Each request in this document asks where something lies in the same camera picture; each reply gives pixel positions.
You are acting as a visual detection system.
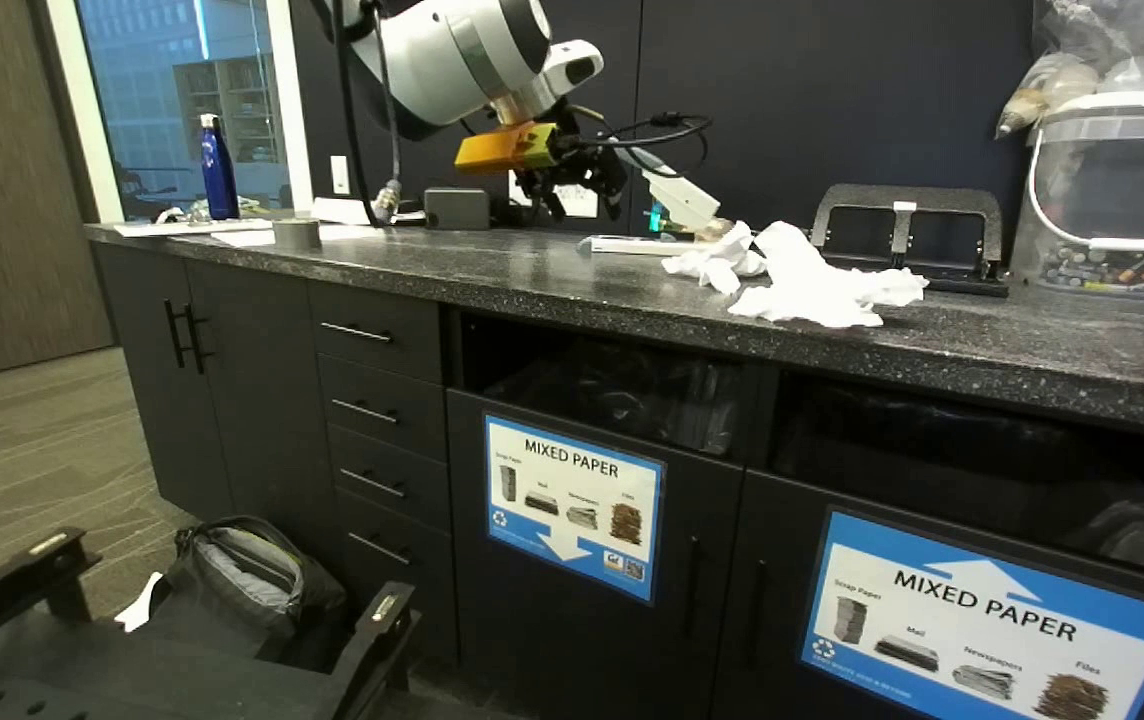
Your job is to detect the black bin door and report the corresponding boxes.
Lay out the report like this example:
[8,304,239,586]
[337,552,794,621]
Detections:
[708,463,1144,720]

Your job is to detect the white flat box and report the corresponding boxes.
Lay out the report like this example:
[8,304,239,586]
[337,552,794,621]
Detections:
[307,194,404,231]

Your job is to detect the white framed window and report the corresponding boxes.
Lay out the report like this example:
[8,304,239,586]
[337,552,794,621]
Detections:
[45,0,320,227]

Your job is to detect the blue water bottle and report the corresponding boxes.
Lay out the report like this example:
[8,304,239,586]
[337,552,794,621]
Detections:
[194,107,242,222]

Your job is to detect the black grey backpack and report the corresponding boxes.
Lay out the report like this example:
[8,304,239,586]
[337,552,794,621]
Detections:
[143,510,359,676]

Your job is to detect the crumpled clear plastic wrap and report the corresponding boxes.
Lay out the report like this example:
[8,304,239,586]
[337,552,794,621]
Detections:
[147,194,209,231]

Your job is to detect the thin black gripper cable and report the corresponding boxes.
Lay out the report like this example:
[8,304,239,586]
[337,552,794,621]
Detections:
[554,112,716,175]

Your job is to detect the white paper towel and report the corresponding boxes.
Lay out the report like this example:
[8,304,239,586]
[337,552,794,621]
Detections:
[658,215,762,308]

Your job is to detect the flat white paper sheet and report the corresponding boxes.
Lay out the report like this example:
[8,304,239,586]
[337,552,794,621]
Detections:
[203,222,282,252]
[106,215,249,242]

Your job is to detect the white teal stapler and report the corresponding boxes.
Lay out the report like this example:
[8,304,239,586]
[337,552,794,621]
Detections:
[575,137,727,260]

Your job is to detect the black recycling bin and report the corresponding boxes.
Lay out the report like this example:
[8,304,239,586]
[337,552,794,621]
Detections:
[445,387,748,720]

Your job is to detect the mixed paper sign down arrow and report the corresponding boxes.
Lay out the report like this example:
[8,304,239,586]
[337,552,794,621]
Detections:
[478,410,667,609]

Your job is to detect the white paper on floor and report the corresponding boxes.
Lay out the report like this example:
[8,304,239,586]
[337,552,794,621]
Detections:
[112,573,168,634]

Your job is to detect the black drawer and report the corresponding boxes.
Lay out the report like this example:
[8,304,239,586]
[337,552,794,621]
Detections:
[310,364,451,457]
[307,285,447,393]
[320,430,456,530]
[324,497,461,672]

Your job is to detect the clear plastic bag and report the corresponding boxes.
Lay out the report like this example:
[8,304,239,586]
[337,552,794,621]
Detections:
[990,0,1144,140]

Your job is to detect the black metal cart frame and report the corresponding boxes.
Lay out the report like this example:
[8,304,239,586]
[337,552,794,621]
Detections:
[0,524,425,720]

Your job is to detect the black cable white connector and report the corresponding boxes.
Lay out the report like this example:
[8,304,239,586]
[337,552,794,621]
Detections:
[324,0,407,231]

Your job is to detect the mixed paper sign up arrow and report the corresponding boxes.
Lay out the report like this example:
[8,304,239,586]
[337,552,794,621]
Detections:
[800,506,1144,720]

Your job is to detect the clear plastic container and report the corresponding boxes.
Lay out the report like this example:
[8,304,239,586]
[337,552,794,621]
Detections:
[1009,88,1144,301]

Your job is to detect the large crumpled white paper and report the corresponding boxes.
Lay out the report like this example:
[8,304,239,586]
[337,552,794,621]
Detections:
[724,215,932,330]

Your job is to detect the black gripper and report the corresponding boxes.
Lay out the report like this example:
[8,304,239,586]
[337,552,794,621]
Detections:
[510,123,642,231]

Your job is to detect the black cabinet door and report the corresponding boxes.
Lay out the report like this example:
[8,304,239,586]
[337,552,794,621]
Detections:
[89,242,190,524]
[185,257,333,552]

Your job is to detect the black trash bag liner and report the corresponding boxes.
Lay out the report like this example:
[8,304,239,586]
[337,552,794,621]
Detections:
[483,337,754,463]
[777,383,1144,582]

